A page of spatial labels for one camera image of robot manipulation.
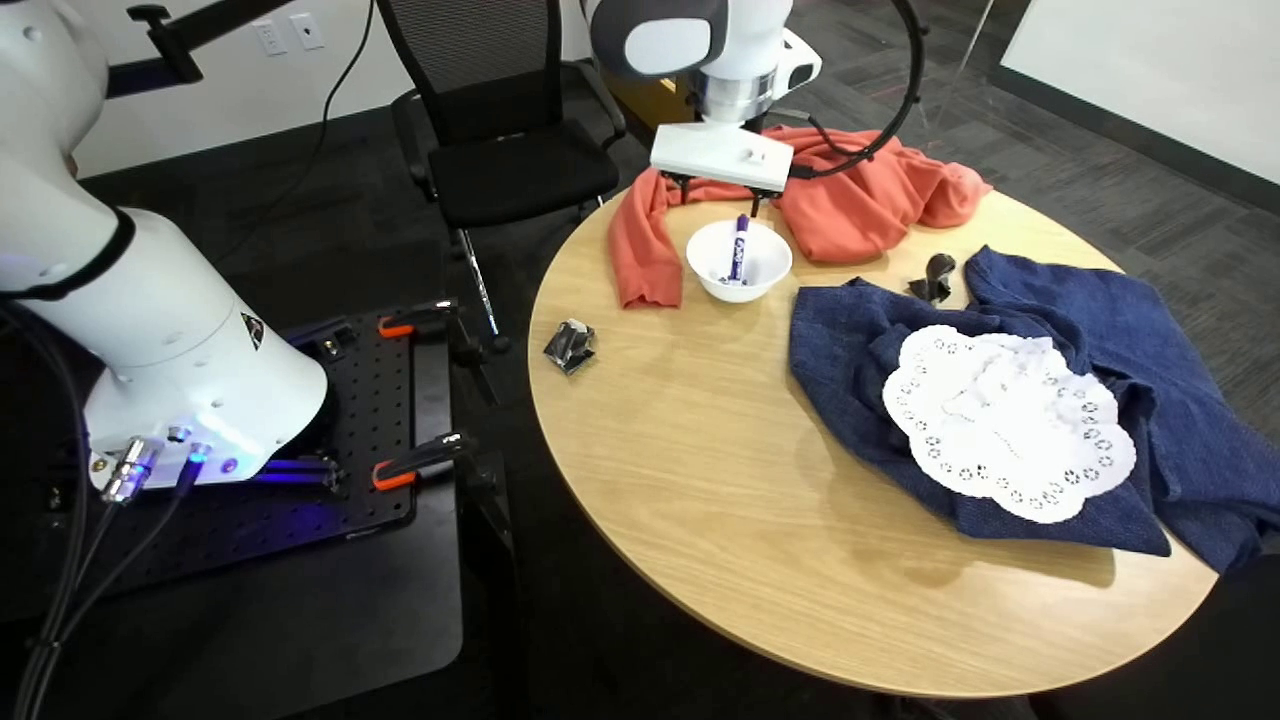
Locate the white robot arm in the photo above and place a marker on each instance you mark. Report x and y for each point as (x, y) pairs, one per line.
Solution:
(191, 368)

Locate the black office chair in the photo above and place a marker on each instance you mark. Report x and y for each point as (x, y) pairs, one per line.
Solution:
(485, 126)

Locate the small black clip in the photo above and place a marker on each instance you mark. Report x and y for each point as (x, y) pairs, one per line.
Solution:
(933, 286)

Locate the black perforated mounting board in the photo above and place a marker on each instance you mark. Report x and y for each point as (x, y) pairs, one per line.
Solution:
(306, 494)

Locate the blue cloth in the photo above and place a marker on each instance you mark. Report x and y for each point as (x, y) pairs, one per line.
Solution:
(1201, 473)

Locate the purple marker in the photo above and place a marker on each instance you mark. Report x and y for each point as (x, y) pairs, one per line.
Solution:
(736, 254)

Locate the white bowl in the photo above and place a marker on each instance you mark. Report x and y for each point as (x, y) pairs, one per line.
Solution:
(705, 257)

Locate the orange cloth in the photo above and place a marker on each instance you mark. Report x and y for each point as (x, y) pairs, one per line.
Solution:
(828, 213)

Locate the black binder clip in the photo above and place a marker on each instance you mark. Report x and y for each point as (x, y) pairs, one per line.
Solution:
(568, 347)

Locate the white paper doily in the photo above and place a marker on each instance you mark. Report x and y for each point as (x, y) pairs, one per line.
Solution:
(1000, 417)

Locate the orange handled clamp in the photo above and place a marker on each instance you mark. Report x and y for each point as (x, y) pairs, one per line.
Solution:
(411, 466)
(416, 323)

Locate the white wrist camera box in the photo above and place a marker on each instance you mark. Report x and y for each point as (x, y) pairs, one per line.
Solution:
(720, 152)

